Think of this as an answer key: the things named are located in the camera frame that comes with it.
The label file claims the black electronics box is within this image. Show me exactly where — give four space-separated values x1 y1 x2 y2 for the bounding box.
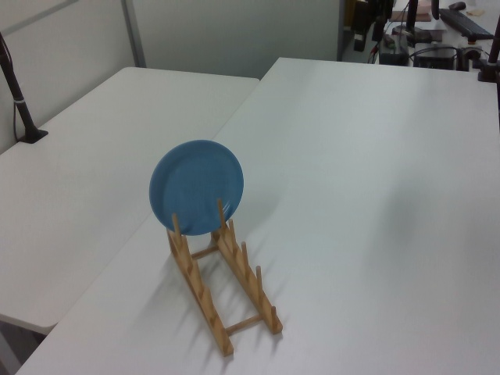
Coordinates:
412 46 459 70

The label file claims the grey metal partition post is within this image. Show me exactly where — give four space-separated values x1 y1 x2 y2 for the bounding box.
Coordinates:
120 0 148 69

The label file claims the black camera pole with base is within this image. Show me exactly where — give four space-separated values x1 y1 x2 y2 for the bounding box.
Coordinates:
0 31 50 145

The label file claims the black computer keyboard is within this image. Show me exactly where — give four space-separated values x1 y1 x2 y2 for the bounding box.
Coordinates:
438 8 495 41

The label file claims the black monitor stand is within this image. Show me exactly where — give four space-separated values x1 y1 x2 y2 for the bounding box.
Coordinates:
391 0 431 41

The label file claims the blue round plate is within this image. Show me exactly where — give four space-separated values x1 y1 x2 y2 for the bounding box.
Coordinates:
148 139 245 237

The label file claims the wooden plate rack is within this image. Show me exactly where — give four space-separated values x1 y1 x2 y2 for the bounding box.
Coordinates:
166 198 284 359

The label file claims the black pole with table clamp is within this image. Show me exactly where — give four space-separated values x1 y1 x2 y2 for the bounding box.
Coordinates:
477 0 500 83

